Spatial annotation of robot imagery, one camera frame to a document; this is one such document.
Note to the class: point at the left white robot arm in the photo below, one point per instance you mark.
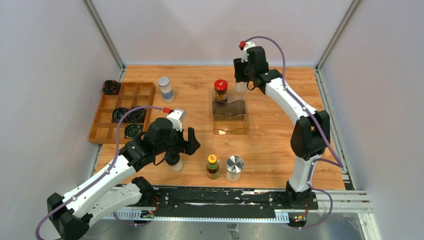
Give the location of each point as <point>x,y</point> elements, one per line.
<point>73,213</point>

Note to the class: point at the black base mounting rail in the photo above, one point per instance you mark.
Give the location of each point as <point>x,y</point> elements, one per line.
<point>224,203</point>

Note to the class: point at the silver lid blue bottle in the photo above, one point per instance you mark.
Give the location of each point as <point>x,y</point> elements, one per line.
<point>165,89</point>

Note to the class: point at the clear plastic organizer bin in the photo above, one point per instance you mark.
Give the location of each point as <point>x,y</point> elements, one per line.
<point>229,117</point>

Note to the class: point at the yellow lid spice bottle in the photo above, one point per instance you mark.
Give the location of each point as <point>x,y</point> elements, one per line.
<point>241,87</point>

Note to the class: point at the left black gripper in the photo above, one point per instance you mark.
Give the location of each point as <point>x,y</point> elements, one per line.
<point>189,146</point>

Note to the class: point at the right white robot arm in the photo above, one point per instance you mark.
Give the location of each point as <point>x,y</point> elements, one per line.
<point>311,132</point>

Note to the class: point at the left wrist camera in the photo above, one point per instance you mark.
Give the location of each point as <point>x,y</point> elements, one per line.
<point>176,117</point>

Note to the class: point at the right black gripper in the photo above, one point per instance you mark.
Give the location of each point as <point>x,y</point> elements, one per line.
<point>238,66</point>

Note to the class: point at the yellow cap sauce bottle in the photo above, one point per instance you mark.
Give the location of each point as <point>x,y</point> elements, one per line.
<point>212,167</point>

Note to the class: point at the red lid sauce jar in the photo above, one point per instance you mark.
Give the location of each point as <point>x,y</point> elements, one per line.
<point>220,90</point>

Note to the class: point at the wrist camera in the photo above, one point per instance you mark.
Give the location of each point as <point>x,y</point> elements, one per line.
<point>244,46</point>
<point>176,117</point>

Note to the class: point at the wooden compartment tray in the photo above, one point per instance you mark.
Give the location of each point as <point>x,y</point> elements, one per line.
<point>131,94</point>

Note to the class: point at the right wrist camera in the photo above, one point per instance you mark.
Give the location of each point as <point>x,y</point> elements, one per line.
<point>244,46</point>

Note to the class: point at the silver lid glass jar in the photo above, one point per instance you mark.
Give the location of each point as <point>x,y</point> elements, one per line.
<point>234,167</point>

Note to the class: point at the black lid spice bottle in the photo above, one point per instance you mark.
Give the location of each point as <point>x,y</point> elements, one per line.
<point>174,162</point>

